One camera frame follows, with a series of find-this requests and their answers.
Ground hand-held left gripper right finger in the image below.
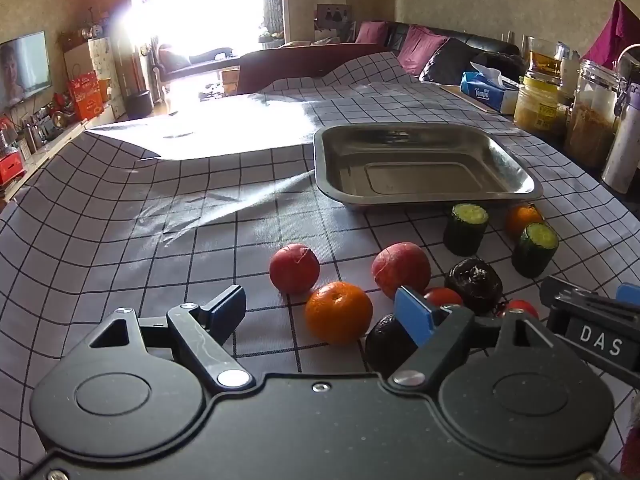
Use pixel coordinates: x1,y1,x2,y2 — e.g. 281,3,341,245
391,285,552,389

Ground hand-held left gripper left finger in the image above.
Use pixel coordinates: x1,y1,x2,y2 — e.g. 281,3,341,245
87,284,253,395

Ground red cherry tomato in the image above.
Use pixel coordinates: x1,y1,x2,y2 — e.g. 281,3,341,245
505,299,541,321
424,287,464,308

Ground dark avocado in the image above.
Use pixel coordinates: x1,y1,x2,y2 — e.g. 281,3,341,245
364,314,418,376

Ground green cucumber piece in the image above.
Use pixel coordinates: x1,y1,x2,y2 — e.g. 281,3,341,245
511,222,560,279
443,203,490,257

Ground red radish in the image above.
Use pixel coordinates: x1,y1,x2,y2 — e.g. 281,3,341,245
269,243,321,295
371,241,432,298

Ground large orange tangerine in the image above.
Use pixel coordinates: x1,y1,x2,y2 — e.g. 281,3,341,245
305,281,374,345

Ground small orange tangerine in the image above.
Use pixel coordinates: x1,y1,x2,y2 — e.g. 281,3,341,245
504,202,545,240

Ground metal tray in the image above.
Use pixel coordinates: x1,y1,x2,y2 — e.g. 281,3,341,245
314,122,544,212

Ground grey checkered tablecloth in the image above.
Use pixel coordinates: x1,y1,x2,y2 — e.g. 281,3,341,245
0,51,640,480

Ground white thermos purple lid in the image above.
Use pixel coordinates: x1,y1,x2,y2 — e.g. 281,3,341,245
601,82,640,193

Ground glass jar brown contents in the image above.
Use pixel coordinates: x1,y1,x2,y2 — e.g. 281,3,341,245
565,60,623,168

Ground yellow plastic jar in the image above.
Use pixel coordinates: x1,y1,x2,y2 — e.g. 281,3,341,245
514,76,568,136

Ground blue tissue box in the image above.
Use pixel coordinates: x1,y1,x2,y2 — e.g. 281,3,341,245
460,62,521,113

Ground thin wooden board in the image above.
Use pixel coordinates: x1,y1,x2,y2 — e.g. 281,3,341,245
440,82,501,113

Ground black round stool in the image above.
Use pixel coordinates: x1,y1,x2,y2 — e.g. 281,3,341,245
124,91,154,121

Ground glass of amber liquid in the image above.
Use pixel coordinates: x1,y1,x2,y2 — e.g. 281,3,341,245
525,36,576,81

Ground white television stand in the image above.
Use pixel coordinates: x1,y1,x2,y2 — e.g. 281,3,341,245
0,120,91,201

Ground black leather sofa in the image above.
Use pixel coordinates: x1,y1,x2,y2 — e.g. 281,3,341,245
350,21,523,86

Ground dark chaise lounge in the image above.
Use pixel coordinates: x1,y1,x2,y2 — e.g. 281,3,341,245
159,45,241,86

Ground maroon chair back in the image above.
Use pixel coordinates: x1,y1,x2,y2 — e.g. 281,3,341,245
239,42,396,95

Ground black cushion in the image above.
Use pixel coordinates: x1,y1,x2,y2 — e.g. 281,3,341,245
419,37,481,86

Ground red gift bag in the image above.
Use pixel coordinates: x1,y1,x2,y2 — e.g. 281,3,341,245
67,72,106,121

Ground red box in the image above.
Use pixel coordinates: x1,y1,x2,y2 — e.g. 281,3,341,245
0,152,26,185

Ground magenta cloth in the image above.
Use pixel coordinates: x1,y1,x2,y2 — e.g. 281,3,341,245
582,0,640,68

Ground white patterned cabinet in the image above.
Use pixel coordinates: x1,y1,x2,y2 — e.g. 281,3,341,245
89,36,126,121

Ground large maroon cushion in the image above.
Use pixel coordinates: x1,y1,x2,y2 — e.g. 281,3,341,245
397,25,448,76

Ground small maroon cushion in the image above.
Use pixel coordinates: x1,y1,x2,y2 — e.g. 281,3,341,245
354,21,390,45

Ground framed picture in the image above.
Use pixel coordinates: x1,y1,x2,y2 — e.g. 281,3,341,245
316,4,353,31

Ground flat screen television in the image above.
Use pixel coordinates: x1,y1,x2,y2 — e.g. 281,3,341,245
0,31,53,108

